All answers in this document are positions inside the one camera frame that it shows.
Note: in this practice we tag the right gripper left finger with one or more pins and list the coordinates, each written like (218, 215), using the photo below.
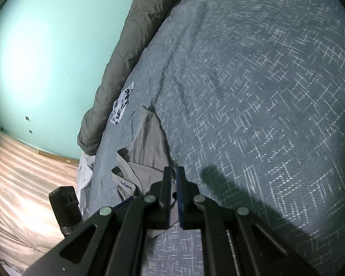
(110, 242)

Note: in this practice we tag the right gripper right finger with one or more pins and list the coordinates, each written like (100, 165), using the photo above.
(235, 241)

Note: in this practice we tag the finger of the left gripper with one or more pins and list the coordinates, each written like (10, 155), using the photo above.
(124, 203)

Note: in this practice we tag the grey shorts garment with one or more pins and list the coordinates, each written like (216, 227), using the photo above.
(142, 162)

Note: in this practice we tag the light grey bed sheet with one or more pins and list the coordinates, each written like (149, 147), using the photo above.
(83, 182)

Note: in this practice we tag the pink curtain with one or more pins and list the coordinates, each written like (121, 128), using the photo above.
(28, 227)

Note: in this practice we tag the light blue crumpled garment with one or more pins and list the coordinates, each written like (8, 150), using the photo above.
(120, 105)

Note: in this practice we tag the rolled dark grey duvet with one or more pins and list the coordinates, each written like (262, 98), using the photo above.
(142, 22)

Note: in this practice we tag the wooden frame by wall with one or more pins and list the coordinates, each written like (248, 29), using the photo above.
(58, 157)

